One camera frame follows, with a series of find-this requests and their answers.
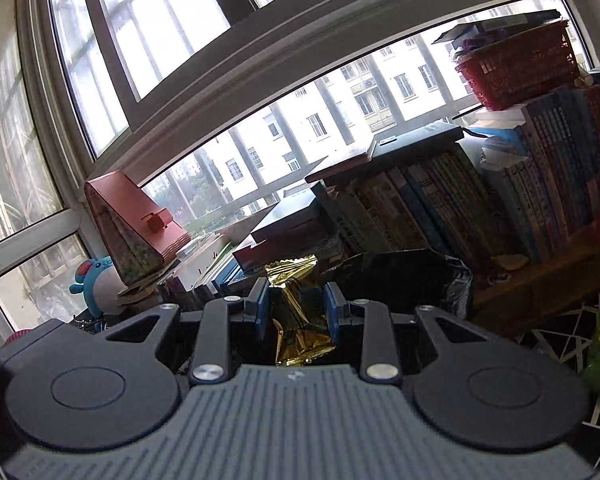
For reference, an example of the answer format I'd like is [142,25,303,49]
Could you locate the brown hardcover book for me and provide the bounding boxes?
[305,142,378,183]

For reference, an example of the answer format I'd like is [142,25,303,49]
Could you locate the pile of flat-lying books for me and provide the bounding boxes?
[155,192,351,311]

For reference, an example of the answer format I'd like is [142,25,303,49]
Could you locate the row of upright books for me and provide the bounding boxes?
[312,75,600,281]

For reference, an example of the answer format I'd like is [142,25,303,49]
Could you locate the pile of papers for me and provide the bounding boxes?
[432,7,563,51]

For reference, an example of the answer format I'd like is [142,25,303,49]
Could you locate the red plastic basket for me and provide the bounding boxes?
[455,20,581,111]

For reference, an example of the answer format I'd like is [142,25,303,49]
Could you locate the gold foil snack wrapper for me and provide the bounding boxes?
[265,255,338,367]

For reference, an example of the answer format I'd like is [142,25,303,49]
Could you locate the white blue paper box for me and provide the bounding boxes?
[467,105,526,166]

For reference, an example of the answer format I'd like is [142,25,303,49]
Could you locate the wooden book shelf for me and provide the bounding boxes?
[470,230,600,336]

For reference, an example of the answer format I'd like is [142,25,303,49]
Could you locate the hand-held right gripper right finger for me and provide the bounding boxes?
[322,282,491,386]

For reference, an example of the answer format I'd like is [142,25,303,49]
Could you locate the blue plush toy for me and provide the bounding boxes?
[69,256,126,311]

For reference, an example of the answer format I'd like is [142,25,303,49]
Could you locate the dark grey notebook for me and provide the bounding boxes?
[367,122,466,163]

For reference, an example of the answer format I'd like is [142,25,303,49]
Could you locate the pink cardboard house box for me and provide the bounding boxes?
[84,170,191,286]

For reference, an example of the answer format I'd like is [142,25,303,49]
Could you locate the grey window frame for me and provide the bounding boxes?
[0,0,600,326]

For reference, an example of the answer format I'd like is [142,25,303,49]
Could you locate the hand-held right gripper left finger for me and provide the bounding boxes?
[102,277,272,387]

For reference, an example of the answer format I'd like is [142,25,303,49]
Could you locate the small orange peel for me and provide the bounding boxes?
[495,254,528,272]

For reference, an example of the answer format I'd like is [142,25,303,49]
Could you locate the black bag lined trash bin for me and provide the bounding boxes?
[325,249,476,331]

